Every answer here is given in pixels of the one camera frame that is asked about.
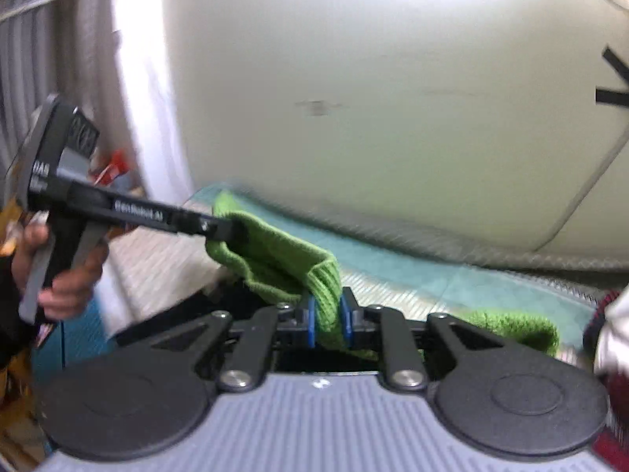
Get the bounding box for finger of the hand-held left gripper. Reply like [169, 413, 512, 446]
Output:
[216, 215, 249, 247]

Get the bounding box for navy white green knit sweater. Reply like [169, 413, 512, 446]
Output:
[115, 191, 561, 372]

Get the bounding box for beige and teal patterned bedsheet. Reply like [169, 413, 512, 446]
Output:
[29, 184, 615, 389]

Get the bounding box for person's white maroon garment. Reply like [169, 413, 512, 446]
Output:
[584, 285, 629, 472]

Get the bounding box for black tape strips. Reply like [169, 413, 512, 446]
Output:
[594, 46, 629, 107]

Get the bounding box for person's left hand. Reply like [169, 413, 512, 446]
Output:
[11, 221, 110, 321]

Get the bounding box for red plastic object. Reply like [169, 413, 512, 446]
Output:
[90, 150, 132, 186]

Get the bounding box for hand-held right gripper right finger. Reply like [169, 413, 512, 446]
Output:
[339, 288, 497, 389]

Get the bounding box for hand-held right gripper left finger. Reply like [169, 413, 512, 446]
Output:
[150, 297, 318, 394]

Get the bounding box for grey curtain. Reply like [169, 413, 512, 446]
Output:
[0, 0, 129, 183]

